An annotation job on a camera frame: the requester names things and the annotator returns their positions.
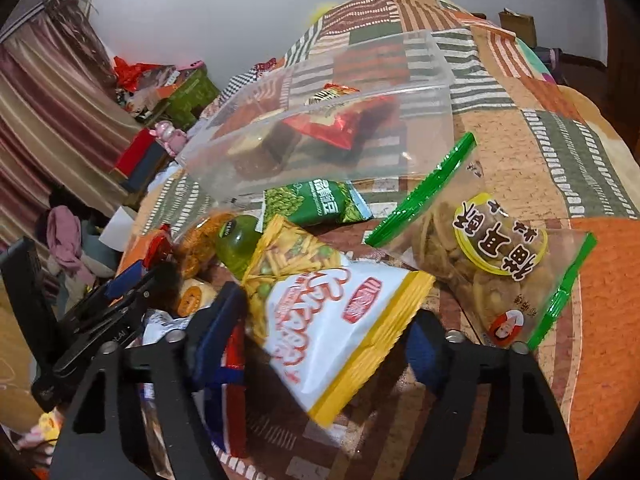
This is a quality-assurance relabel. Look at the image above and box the striped curtain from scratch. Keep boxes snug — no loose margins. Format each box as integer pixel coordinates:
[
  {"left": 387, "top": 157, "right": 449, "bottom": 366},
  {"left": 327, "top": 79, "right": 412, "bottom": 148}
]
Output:
[{"left": 0, "top": 0, "right": 146, "bottom": 261}]

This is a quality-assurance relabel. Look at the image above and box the dark blue flat box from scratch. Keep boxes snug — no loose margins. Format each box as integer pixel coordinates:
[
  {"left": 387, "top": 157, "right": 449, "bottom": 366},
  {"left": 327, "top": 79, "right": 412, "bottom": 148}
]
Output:
[{"left": 122, "top": 145, "right": 173, "bottom": 193}]

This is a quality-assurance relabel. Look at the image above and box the round green bottle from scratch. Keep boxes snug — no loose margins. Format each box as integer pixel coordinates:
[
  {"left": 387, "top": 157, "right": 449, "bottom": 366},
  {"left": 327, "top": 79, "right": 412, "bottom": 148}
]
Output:
[{"left": 216, "top": 214, "right": 263, "bottom": 278}]

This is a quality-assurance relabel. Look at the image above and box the red snack packet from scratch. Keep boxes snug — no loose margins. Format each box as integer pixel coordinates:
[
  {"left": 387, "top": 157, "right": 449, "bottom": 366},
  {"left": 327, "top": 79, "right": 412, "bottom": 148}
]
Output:
[{"left": 282, "top": 82, "right": 396, "bottom": 151}]

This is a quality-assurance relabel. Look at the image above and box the white yellow snack packet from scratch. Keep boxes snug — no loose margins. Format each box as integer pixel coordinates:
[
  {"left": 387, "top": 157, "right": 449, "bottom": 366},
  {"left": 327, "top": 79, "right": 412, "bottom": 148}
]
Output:
[{"left": 242, "top": 215, "right": 436, "bottom": 428}]

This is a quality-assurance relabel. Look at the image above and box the white snack wrapper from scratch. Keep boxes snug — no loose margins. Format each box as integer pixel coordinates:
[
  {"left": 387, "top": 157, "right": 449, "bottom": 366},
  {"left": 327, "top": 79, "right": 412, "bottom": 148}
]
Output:
[{"left": 142, "top": 310, "right": 193, "bottom": 346}]

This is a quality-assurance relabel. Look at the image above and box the clear green-zip snack bag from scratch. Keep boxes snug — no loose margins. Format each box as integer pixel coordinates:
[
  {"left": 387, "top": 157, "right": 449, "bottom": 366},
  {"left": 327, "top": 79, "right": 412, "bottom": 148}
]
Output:
[{"left": 365, "top": 132, "right": 598, "bottom": 351}]

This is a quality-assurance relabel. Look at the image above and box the green cardboard box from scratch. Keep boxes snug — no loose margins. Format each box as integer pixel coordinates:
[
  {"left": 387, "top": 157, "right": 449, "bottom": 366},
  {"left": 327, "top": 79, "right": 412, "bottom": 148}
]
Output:
[{"left": 165, "top": 67, "right": 221, "bottom": 128}]

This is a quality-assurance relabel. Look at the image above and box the red flat box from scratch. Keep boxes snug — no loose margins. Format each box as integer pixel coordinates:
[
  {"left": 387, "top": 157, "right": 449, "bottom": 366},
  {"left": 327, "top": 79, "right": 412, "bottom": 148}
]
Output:
[{"left": 112, "top": 127, "right": 166, "bottom": 181}]

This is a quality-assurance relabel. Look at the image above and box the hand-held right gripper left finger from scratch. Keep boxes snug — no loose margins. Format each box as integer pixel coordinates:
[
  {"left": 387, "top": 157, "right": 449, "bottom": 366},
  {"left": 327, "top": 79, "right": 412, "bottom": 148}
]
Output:
[{"left": 50, "top": 282, "right": 248, "bottom": 480}]

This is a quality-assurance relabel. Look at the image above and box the orange crisps clear packet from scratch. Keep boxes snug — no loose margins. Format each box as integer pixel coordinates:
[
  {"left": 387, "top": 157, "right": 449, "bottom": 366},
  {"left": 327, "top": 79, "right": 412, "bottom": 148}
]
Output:
[{"left": 172, "top": 212, "right": 236, "bottom": 281}]

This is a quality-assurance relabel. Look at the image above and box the clear plastic container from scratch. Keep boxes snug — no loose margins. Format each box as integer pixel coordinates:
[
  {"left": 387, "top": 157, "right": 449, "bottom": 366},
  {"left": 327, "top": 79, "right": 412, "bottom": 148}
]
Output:
[{"left": 175, "top": 30, "right": 456, "bottom": 211}]

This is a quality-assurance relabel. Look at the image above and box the green pea snack packet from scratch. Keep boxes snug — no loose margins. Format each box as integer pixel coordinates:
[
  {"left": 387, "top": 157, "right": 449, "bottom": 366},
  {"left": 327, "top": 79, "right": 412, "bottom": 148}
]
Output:
[{"left": 262, "top": 180, "right": 373, "bottom": 226}]

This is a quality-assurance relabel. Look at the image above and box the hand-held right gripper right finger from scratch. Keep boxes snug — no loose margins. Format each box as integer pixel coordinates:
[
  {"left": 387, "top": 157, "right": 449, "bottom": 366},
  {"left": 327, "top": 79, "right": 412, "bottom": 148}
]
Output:
[{"left": 387, "top": 310, "right": 581, "bottom": 480}]

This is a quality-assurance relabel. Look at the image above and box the pink toy figure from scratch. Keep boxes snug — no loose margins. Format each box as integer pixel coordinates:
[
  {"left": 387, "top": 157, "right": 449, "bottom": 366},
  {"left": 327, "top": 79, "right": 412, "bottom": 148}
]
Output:
[{"left": 152, "top": 121, "right": 188, "bottom": 156}]

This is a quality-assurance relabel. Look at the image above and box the checkered patchwork quilt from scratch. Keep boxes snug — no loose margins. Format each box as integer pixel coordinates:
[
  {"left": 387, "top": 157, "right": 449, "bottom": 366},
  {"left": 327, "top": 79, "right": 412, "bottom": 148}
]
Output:
[{"left": 222, "top": 57, "right": 286, "bottom": 106}]

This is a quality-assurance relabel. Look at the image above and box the yellow fluffy cushion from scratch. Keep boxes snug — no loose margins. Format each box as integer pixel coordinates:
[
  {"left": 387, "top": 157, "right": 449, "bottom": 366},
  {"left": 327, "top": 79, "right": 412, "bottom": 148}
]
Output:
[{"left": 307, "top": 2, "right": 341, "bottom": 26}]

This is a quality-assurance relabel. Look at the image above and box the orange snack packet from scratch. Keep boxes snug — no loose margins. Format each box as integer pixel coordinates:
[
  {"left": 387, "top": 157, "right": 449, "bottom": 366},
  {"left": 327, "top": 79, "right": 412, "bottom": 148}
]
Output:
[{"left": 117, "top": 230, "right": 173, "bottom": 278}]

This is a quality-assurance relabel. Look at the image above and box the white paper sheet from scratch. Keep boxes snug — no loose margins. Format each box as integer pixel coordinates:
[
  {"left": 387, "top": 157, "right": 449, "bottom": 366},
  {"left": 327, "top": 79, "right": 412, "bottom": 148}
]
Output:
[{"left": 100, "top": 207, "right": 136, "bottom": 251}]

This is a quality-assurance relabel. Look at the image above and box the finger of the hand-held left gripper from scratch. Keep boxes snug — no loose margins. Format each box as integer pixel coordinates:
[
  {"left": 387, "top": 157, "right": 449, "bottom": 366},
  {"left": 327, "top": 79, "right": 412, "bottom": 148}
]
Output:
[
  {"left": 62, "top": 262, "right": 156, "bottom": 331},
  {"left": 52, "top": 262, "right": 181, "bottom": 376}
]

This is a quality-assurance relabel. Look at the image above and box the brown cardboard box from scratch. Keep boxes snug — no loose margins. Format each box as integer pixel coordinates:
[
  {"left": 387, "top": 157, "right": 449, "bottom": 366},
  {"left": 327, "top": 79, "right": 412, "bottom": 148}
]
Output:
[{"left": 500, "top": 8, "right": 536, "bottom": 46}]

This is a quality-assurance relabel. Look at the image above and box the pink cloth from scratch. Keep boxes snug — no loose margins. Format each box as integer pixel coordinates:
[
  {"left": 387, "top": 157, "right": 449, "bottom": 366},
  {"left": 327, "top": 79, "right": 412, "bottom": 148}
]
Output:
[{"left": 46, "top": 205, "right": 96, "bottom": 286}]

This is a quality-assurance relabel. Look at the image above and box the round yellow pastry packet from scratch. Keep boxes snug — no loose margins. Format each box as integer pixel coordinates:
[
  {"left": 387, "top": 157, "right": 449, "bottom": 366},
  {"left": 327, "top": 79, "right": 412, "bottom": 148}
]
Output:
[{"left": 177, "top": 277, "right": 218, "bottom": 318}]

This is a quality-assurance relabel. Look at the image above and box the red plastic bag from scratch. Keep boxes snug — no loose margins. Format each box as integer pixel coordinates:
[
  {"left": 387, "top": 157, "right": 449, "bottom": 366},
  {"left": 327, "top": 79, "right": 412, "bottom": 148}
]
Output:
[{"left": 114, "top": 56, "right": 161, "bottom": 91}]

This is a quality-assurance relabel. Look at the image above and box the purple cloth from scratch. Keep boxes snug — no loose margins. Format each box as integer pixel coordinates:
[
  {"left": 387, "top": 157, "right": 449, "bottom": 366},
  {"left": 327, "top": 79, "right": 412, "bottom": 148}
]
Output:
[{"left": 537, "top": 46, "right": 563, "bottom": 81}]

